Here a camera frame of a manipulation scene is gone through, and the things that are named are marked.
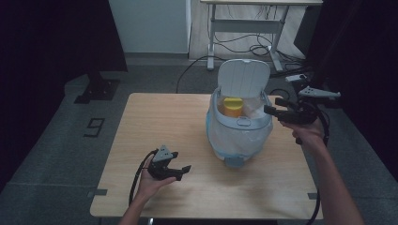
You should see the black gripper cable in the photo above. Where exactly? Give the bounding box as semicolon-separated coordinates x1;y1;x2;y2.
295;101;331;225
128;148;160;208

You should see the person's right hand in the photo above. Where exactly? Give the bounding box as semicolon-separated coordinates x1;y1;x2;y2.
279;117;327;148

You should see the coiled black floor cable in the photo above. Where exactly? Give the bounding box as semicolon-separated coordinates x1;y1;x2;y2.
268;88;291;102

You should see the clear plastic bin liner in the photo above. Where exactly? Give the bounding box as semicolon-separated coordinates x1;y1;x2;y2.
206;95;273;161

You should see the tangle of black cables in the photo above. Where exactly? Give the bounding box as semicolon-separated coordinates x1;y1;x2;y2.
207;4;307;72

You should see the yellow cylindrical canister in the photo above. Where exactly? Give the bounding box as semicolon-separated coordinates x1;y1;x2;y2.
222;97;245;119

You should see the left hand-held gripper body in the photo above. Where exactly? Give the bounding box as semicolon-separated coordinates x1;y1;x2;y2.
146;143;180;182

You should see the white partition panel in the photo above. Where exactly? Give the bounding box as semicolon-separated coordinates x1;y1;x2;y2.
108;0;192;54

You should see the long black floor cable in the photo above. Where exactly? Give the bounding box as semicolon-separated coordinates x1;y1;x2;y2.
175;54;306;94

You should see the person's left hand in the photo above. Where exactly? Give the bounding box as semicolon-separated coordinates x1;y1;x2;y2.
136;156;178;202

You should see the white lidded trash bin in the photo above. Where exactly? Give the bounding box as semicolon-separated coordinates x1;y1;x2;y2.
205;58;274;169

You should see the white power strip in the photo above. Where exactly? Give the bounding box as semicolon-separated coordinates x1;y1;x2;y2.
284;72;309;83

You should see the dark curtain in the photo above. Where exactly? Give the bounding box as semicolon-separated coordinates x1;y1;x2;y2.
0;0;129;95
304;0;398;170

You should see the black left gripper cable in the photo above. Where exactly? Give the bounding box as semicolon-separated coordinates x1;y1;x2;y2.
128;148;160;208

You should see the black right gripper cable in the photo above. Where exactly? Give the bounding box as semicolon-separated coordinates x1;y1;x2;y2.
295;101;331;225

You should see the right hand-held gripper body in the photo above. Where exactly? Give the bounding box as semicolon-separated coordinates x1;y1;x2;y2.
281;85;343;127

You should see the white metal frame desk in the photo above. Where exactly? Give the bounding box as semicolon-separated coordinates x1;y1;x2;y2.
200;0;324;72

